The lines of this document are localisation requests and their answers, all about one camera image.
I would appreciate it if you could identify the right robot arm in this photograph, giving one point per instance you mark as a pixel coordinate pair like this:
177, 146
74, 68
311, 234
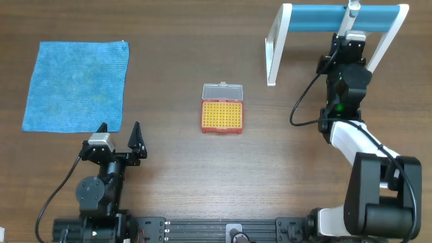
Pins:
347, 140

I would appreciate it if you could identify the red and yellow tip box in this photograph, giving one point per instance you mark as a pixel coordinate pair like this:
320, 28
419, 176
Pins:
222, 114

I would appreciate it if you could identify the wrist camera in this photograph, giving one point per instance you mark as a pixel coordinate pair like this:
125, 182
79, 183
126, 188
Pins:
355, 35
100, 140

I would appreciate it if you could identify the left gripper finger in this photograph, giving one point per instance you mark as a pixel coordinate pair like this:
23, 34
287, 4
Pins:
103, 128
137, 140

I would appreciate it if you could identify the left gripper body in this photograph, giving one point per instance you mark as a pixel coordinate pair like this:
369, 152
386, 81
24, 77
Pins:
130, 158

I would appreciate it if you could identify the mounting rail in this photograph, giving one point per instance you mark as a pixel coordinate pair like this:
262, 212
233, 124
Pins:
202, 231

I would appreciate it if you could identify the blue cloth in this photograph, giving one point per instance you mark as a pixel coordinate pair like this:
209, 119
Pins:
74, 87

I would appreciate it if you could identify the white and blue stand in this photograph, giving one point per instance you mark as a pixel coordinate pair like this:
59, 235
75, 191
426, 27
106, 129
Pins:
314, 18

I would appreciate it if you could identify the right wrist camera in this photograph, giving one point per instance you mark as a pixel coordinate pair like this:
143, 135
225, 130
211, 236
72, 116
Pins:
355, 35

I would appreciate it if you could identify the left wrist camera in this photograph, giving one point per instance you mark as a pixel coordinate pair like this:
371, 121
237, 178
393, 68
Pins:
100, 140

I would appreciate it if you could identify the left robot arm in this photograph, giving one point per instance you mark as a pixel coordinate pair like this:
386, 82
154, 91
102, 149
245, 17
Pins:
90, 192

